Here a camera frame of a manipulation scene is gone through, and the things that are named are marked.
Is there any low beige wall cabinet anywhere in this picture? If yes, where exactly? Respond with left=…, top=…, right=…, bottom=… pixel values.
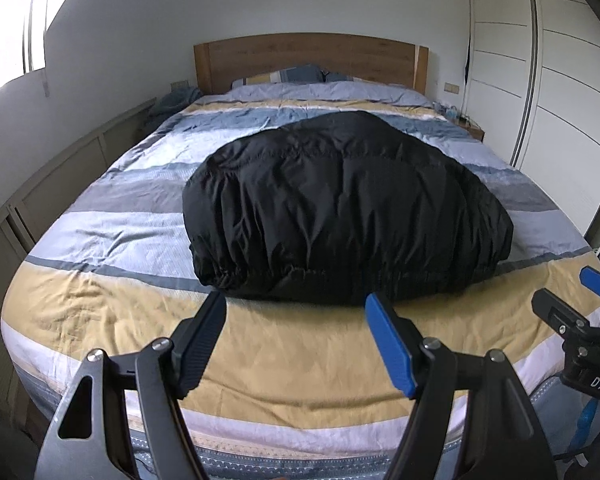
left=0, top=97, right=159, bottom=273

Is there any black puffer jacket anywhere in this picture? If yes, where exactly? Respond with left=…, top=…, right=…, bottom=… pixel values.
left=182, top=110, right=515, bottom=307

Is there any white sliding wardrobe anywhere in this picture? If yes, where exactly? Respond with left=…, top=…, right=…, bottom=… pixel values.
left=462, top=0, right=600, bottom=243

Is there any wooden headboard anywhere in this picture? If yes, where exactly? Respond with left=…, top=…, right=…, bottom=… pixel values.
left=194, top=33, right=429, bottom=96

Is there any blue striped pillow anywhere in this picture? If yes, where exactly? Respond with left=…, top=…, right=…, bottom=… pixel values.
left=231, top=64, right=327, bottom=89

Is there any striped duvet cover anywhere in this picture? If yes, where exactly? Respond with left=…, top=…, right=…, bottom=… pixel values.
left=0, top=80, right=600, bottom=480

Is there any wooden nightstand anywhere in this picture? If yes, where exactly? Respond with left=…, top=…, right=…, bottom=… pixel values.
left=460, top=119, right=486, bottom=142

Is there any window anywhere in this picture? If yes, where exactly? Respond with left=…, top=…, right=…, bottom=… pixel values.
left=0, top=0, right=57, bottom=97

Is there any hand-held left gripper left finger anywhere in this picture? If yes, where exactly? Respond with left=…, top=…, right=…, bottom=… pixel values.
left=34, top=290, right=229, bottom=480

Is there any blue strap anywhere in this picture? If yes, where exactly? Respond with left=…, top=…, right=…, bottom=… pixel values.
left=569, top=399, right=600, bottom=463

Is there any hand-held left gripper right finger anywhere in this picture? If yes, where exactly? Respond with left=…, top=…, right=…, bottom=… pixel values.
left=364, top=292, right=561, bottom=480

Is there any cluster of small bottles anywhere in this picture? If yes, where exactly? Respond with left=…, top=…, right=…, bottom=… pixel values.
left=431, top=101, right=463, bottom=122

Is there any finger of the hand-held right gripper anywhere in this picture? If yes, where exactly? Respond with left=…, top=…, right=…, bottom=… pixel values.
left=531, top=289, right=592, bottom=332
left=579, top=266, right=600, bottom=305

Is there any crumpled blue-grey cloth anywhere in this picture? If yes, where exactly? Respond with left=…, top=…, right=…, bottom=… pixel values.
left=147, top=86, right=204, bottom=127

